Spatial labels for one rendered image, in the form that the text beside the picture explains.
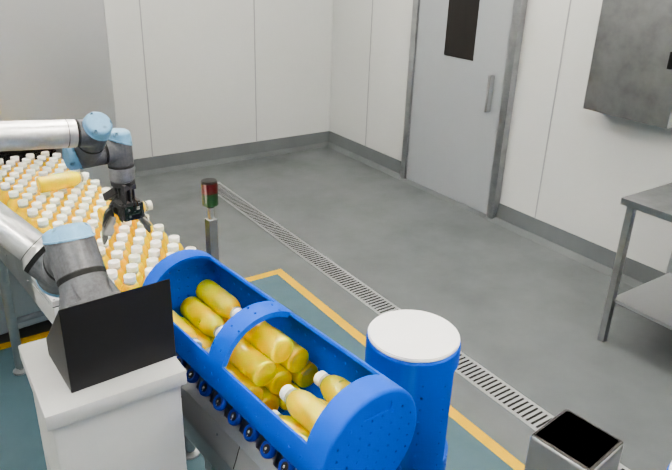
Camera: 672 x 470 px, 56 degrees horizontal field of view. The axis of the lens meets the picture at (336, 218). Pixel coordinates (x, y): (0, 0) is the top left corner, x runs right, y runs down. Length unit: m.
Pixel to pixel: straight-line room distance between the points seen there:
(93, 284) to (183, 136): 5.12
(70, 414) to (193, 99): 5.27
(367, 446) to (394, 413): 0.09
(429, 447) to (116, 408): 0.94
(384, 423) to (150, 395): 0.55
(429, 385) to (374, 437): 0.48
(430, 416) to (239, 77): 5.25
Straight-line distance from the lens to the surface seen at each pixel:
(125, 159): 1.97
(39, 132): 1.79
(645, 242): 4.87
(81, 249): 1.63
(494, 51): 5.42
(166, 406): 1.67
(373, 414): 1.43
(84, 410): 1.58
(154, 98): 6.47
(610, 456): 0.63
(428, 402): 1.95
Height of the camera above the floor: 2.09
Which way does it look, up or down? 23 degrees down
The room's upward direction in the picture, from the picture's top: 2 degrees clockwise
